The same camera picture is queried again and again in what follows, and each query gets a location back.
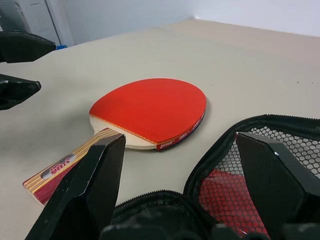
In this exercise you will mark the white cabinet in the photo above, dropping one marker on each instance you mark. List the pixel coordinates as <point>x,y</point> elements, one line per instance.
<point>30,17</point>

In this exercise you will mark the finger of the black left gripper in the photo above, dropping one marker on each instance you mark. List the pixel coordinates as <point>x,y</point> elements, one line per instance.
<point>15,92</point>
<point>22,47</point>

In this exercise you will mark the red table tennis paddle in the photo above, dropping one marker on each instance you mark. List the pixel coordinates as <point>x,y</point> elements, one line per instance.
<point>152,110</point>

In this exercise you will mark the small blue box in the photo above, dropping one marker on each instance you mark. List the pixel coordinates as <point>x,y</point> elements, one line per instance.
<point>62,47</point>

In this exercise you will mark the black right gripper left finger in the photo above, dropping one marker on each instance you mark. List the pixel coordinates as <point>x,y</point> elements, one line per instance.
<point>82,190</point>

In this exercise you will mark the red black-rimmed pouch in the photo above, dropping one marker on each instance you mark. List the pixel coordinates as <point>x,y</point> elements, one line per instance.
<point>212,190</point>

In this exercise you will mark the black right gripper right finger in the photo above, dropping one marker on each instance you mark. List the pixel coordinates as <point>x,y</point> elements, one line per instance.
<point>277,180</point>

